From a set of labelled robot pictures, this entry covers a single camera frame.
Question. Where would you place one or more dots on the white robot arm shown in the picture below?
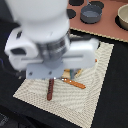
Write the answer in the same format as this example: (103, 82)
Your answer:
(41, 21)

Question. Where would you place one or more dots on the orange bread loaf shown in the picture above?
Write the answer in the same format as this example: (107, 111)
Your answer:
(72, 72)

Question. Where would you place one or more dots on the pink stove board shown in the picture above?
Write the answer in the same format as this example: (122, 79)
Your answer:
(106, 27)

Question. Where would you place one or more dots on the beige bowl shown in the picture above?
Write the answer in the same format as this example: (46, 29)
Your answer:
(123, 16)

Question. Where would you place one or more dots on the beige woven placemat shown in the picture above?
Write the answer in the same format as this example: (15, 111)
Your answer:
(69, 103)

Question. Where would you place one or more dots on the fork with wooden handle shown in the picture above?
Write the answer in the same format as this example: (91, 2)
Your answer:
(74, 83)

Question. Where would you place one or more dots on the grey pan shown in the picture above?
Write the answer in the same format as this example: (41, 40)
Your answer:
(91, 14)

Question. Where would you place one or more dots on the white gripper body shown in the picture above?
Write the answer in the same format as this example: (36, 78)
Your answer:
(47, 61)

